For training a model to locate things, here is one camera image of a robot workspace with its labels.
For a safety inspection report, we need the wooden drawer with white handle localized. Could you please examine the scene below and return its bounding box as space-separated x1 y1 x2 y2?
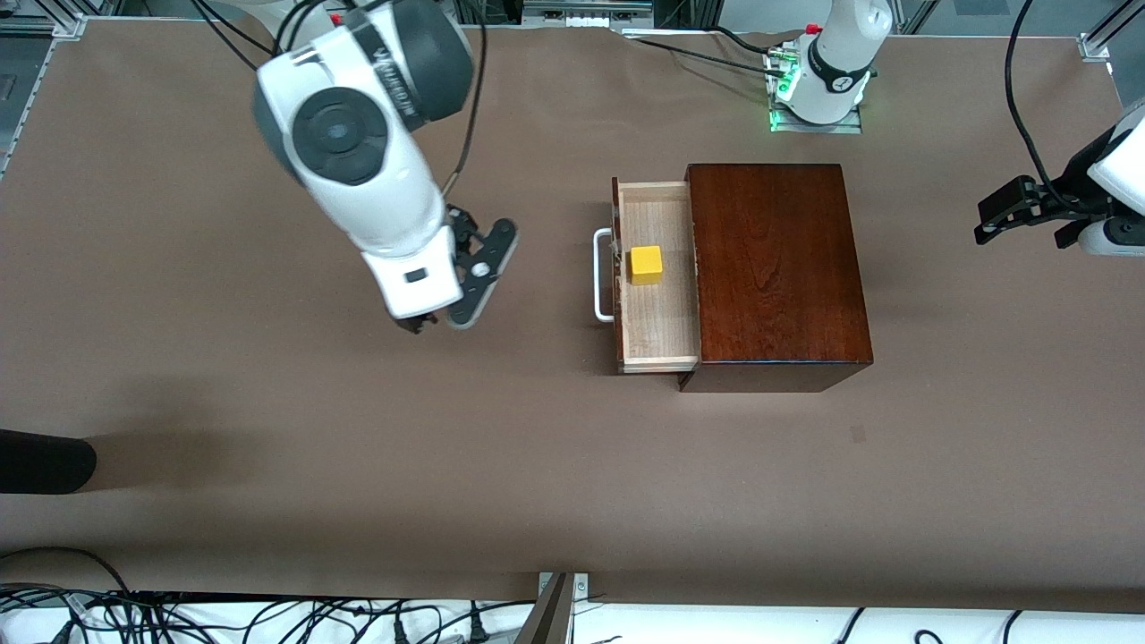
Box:
594 177 700 375

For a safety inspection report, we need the dark brown wooden cabinet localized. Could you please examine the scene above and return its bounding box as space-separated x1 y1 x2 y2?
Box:
677 163 875 394

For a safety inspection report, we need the silver power strip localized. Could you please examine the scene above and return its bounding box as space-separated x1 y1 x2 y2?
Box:
522 0 654 28

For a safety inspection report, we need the dark metal bar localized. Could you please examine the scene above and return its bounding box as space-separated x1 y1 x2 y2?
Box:
514 574 573 644

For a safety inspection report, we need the black cylinder object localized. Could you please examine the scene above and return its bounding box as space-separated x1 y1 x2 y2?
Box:
0 429 98 495

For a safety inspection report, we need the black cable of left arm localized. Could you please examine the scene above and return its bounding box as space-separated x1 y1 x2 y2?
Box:
1005 0 1088 216

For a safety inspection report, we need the metal base plate of left arm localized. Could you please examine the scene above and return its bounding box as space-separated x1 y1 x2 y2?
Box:
765 45 864 135

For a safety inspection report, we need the black cable on table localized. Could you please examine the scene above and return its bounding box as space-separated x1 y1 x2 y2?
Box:
617 27 793 81

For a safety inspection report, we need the black cable bundle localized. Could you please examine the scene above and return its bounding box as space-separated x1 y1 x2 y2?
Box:
0 547 538 644

